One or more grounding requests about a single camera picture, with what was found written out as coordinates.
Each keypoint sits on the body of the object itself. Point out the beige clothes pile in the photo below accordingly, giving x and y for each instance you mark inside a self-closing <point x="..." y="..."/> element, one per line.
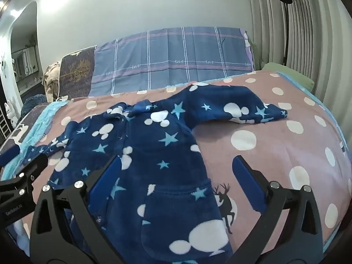
<point x="52" y="79"/>

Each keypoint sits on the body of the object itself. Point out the lilac floral pillow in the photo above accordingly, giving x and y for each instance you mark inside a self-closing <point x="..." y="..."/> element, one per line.
<point x="247" y="49"/>

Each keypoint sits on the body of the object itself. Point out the vanity counter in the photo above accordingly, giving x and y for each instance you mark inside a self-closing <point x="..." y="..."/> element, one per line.
<point x="30" y="89"/>

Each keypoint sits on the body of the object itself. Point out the white wall decoration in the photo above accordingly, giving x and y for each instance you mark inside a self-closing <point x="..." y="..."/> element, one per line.
<point x="2" y="66"/>

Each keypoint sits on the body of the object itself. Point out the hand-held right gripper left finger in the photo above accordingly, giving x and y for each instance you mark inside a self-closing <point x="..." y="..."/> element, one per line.
<point x="106" y="181"/>

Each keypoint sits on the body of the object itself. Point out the pink polka dot blanket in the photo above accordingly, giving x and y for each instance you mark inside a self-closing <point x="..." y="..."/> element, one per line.
<point x="275" y="156"/>

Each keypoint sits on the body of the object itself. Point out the dark deer print quilt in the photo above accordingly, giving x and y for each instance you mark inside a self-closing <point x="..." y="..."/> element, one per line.
<point x="24" y="121"/>

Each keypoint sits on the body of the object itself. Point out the white cat figurine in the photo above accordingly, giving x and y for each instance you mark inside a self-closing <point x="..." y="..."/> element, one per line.
<point x="11" y="112"/>

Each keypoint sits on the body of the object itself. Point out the green pillow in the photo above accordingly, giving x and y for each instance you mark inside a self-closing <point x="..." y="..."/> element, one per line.
<point x="288" y="73"/>

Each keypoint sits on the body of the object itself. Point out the white ladder rack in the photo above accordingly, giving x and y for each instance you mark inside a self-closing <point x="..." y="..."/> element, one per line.
<point x="4" y="123"/>

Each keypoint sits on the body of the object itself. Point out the grey pleated curtain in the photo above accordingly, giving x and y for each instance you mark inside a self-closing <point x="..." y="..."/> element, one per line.
<point x="316" y="33"/>

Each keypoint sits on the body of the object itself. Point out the wall mirror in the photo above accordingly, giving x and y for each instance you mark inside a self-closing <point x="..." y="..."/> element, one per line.
<point x="24" y="63"/>

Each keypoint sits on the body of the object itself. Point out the navy star mickey blanket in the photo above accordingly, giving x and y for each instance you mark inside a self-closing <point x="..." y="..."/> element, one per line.
<point x="154" y="148"/>

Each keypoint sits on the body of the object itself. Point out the dark blue fluffy blanket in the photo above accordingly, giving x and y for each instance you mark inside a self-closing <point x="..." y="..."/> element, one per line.
<point x="30" y="104"/>

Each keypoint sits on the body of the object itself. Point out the dark tree print cushion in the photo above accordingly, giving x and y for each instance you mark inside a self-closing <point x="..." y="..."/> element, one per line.
<point x="77" y="71"/>

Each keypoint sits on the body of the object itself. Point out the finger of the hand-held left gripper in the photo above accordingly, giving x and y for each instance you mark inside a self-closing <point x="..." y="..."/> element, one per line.
<point x="9" y="156"/>
<point x="34" y="167"/>

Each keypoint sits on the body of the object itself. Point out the blue plaid sheet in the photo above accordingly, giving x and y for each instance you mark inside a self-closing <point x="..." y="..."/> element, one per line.
<point x="165" y="55"/>

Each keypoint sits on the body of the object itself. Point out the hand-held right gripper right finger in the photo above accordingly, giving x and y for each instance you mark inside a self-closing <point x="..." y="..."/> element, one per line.
<point x="247" y="181"/>

